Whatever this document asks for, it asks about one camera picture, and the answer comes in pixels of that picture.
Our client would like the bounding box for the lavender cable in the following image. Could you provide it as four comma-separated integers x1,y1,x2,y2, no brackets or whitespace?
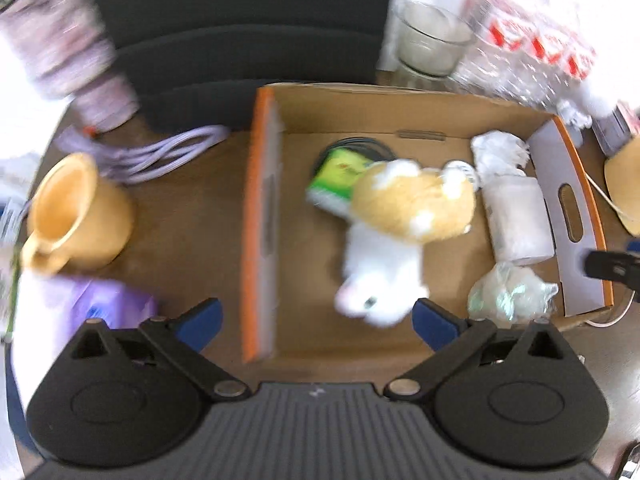
55,125,231,183

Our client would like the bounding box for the yellow mug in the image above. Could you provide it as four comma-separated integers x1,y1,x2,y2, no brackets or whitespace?
20,152,136,276

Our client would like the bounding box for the mottled purple vase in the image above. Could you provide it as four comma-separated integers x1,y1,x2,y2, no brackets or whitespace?
0,0,141,131

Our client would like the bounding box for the black paper bag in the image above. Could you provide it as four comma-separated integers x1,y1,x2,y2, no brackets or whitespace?
82,0,398,133

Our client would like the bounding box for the clear glass cup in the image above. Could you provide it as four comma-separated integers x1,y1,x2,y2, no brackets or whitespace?
392,0,476,78

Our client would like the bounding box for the clear cotton swab box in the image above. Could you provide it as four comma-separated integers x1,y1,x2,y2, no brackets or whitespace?
481,175,557,267

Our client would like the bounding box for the white and tan plush hamster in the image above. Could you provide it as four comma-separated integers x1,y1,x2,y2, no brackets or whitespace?
334,158,477,328

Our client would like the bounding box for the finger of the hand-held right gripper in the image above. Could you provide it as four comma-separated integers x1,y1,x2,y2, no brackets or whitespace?
577,247,640,293

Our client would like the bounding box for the white charging cable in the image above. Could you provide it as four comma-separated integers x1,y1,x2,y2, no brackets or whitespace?
570,170,640,331

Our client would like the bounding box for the red label water bottle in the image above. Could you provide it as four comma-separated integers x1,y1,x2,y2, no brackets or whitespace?
510,0,571,111
452,0,531,98
555,10,608,116

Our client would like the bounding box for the purple tissue pack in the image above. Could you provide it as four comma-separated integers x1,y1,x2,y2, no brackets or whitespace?
10,275,161,356

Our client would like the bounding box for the iridescent plastic bag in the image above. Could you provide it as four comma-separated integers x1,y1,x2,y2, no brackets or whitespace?
467,262,560,328

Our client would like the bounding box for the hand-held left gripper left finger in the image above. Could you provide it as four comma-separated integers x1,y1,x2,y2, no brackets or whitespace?
70,297,251,402

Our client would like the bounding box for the yellow thermos jug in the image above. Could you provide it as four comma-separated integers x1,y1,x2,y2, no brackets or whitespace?
603,137,640,237

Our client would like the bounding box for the red cardboard box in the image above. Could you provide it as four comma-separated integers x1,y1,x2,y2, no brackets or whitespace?
240,82,615,363

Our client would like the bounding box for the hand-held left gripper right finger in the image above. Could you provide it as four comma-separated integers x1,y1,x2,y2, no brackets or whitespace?
384,297,576,402

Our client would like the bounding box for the white tissue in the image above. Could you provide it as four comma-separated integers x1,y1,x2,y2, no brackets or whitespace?
470,130,531,178

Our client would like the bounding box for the green pocket tissue packet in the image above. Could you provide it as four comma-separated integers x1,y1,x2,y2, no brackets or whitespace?
306,147,383,218

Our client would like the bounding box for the small grey box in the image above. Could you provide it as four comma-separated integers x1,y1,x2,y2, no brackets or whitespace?
592,102,640,156

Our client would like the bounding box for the grey braided cable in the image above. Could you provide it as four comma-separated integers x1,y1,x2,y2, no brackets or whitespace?
314,136,396,176

